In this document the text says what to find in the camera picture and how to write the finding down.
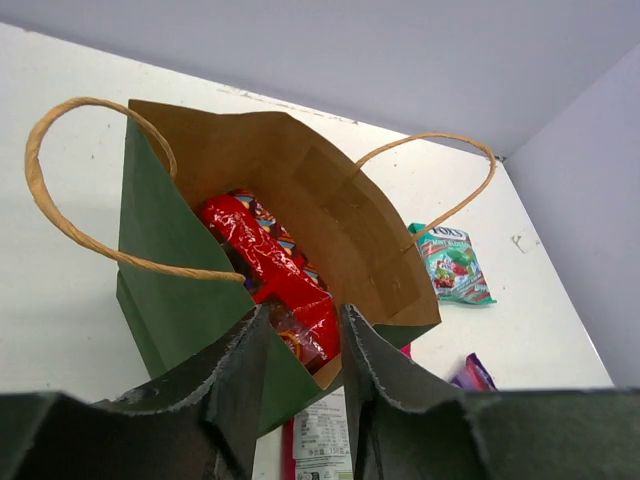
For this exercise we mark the pink chips bag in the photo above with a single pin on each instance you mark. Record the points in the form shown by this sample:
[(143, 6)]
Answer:
[(315, 442)]

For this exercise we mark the green paper bag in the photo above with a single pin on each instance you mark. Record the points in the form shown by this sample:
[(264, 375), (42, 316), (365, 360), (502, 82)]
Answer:
[(176, 286)]

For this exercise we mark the purple candy bag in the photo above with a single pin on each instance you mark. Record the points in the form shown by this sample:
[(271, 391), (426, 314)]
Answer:
[(473, 376)]

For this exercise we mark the teal mint candy bag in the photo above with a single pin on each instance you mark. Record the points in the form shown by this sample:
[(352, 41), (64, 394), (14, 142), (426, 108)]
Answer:
[(453, 267)]

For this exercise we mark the red candy bag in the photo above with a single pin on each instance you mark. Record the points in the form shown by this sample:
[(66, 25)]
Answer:
[(277, 274)]

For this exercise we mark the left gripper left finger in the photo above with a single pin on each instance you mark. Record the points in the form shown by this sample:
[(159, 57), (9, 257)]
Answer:
[(197, 421)]

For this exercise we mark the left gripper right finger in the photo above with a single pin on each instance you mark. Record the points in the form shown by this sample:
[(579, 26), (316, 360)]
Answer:
[(406, 423)]

